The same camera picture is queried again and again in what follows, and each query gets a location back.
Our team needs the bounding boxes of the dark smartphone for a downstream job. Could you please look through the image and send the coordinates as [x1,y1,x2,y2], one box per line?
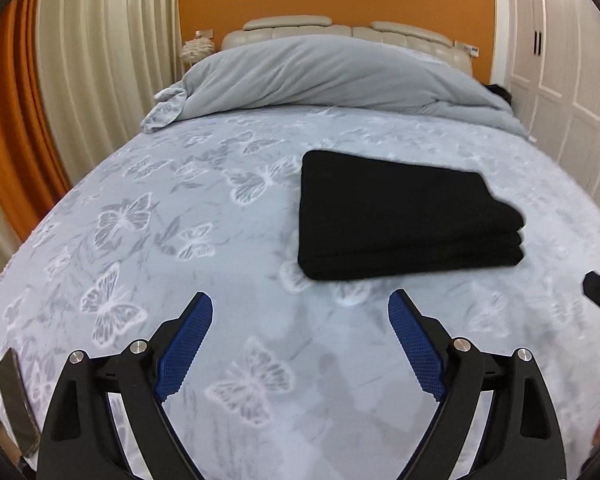
[0,347,43,461]

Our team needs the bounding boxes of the white feathery lamp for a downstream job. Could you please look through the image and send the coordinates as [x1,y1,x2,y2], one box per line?
[180,37,216,61]

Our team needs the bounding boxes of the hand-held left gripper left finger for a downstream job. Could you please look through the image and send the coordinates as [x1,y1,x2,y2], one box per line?
[37,291,216,480]

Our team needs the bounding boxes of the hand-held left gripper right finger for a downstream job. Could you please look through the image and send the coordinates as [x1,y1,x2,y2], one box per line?
[387,288,567,480]

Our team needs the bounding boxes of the black pants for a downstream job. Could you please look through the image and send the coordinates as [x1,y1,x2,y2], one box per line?
[297,150,527,282]

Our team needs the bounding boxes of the white pleated curtain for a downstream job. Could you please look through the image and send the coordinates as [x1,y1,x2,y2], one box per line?
[0,0,181,286]

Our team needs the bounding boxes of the orange curtain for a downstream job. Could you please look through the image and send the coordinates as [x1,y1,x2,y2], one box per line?
[0,0,73,201]

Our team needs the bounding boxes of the grey duvet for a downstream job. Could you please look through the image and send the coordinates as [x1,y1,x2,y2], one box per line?
[180,35,531,141]

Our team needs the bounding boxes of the grey butterfly print blanket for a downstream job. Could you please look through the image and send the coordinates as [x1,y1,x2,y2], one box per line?
[0,102,600,480]

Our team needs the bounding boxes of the dark object beside bed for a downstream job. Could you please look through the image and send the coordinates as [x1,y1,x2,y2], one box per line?
[485,82,513,106]

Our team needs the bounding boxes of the crumpled pale patterned cloth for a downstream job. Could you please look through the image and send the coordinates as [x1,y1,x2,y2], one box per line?
[140,87,188,133]

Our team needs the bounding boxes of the cream padded headboard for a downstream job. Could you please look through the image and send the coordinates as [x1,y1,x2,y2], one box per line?
[221,15,476,78]

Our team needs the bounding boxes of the white panelled wardrobe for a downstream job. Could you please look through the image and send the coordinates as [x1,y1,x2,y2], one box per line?
[500,0,600,201]

